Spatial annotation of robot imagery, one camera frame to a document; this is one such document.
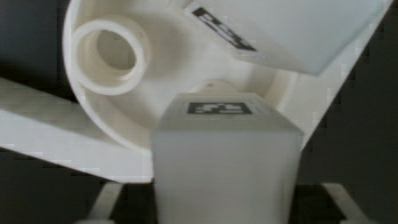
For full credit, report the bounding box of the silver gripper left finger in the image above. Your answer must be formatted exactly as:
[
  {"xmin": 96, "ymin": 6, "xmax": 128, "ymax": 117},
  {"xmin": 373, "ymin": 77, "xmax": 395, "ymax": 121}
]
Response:
[{"xmin": 77, "ymin": 182, "xmax": 125, "ymax": 224}]

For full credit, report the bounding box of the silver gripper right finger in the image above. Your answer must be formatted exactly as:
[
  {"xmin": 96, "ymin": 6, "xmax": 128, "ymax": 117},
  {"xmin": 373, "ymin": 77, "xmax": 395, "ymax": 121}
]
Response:
[{"xmin": 322, "ymin": 183, "xmax": 373, "ymax": 224}]

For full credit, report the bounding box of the white front fence bar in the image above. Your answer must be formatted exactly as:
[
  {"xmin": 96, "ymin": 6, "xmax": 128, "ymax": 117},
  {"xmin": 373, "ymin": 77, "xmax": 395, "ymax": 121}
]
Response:
[{"xmin": 0, "ymin": 78, "xmax": 153, "ymax": 183}]

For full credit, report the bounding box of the white fence bar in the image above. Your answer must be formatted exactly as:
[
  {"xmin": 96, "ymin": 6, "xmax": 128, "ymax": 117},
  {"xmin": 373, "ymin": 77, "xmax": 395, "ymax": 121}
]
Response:
[
  {"xmin": 277, "ymin": 0, "xmax": 395, "ymax": 147},
  {"xmin": 0, "ymin": 78, "xmax": 153, "ymax": 183}
]

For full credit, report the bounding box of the white right fence bar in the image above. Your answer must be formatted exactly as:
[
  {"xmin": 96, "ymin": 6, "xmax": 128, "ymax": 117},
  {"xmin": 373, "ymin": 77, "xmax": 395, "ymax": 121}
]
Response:
[{"xmin": 277, "ymin": 0, "xmax": 395, "ymax": 147}]

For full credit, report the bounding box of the white stool leg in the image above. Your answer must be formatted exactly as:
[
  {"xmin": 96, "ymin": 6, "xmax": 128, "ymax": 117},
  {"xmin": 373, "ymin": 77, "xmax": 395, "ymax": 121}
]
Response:
[
  {"xmin": 151, "ymin": 94, "xmax": 302, "ymax": 224},
  {"xmin": 182, "ymin": 0, "xmax": 386, "ymax": 75}
]

